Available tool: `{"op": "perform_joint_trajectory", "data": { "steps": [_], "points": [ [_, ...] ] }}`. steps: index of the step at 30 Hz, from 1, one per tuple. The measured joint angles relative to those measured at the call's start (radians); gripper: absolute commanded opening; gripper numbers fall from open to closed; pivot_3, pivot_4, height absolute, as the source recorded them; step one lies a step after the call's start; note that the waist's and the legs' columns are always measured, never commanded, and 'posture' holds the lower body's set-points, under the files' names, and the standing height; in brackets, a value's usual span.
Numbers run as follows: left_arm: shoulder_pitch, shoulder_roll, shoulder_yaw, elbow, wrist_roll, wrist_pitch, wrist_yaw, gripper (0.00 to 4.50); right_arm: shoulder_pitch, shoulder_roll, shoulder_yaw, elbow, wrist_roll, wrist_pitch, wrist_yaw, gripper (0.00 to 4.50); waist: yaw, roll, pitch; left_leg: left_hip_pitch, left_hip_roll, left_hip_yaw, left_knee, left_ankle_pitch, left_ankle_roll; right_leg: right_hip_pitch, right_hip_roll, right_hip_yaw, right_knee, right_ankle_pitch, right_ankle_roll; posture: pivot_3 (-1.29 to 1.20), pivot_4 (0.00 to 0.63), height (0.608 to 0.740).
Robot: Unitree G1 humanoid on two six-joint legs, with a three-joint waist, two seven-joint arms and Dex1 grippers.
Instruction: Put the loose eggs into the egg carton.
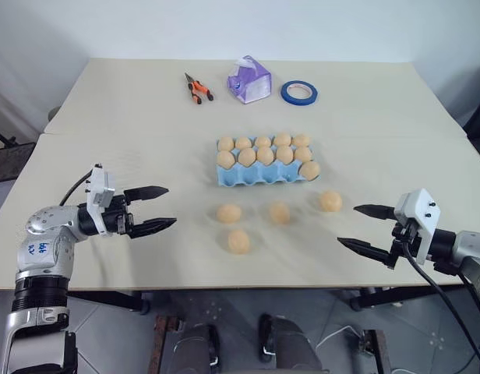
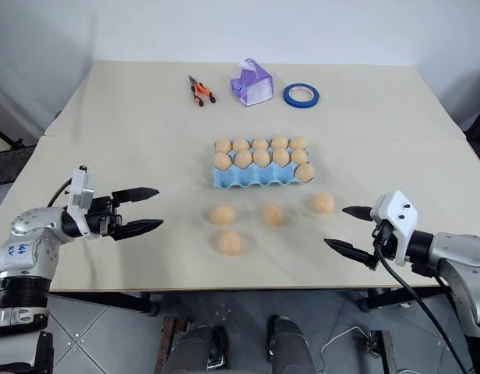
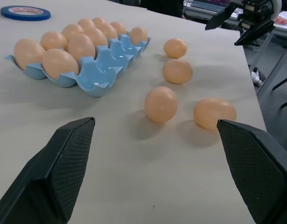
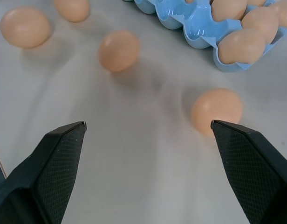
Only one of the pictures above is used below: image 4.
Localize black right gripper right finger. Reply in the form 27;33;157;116
211;119;287;224

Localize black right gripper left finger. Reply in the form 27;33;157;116
0;121;87;224

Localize light blue egg tray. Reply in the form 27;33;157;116
133;0;287;73

